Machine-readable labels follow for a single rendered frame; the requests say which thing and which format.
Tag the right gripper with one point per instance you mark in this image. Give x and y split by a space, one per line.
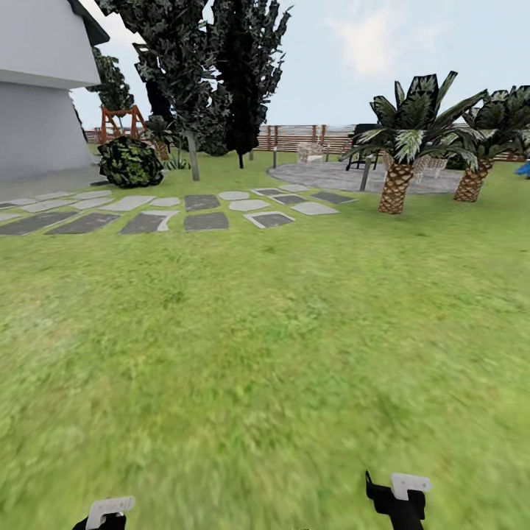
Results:
387 504

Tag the garden chair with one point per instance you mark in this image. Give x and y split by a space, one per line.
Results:
308 154
419 164
436 163

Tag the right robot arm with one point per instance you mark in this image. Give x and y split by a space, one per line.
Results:
403 502

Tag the charcoal grill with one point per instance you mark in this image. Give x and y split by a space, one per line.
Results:
360 128

